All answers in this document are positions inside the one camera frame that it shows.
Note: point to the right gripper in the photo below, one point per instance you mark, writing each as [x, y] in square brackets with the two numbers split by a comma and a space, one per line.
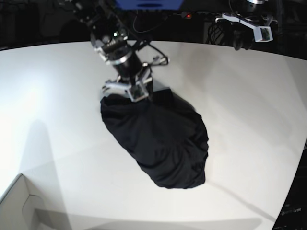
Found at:
[122, 85]

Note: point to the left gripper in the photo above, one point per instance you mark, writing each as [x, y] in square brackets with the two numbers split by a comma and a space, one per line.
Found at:
[242, 36]

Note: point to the black t-shirt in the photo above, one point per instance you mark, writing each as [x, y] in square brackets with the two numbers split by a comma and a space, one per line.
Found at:
[165, 136]

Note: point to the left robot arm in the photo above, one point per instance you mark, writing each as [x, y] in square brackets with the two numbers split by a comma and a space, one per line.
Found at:
[244, 8]

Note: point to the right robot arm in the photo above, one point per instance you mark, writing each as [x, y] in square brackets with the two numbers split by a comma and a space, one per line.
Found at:
[109, 39]

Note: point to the black power strip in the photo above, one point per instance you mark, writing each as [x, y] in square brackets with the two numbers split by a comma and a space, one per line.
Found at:
[199, 15]

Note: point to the blue plastic bin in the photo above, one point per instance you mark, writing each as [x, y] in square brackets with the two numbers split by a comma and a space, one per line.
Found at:
[149, 4]

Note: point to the white cardboard box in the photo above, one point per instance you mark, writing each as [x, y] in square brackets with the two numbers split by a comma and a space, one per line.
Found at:
[21, 210]

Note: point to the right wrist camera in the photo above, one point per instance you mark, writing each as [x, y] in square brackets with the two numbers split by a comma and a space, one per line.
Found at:
[137, 93]

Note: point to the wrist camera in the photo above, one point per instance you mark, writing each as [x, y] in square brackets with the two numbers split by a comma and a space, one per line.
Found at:
[262, 34]
[137, 93]

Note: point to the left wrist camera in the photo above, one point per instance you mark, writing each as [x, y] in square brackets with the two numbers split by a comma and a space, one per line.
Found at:
[262, 34]

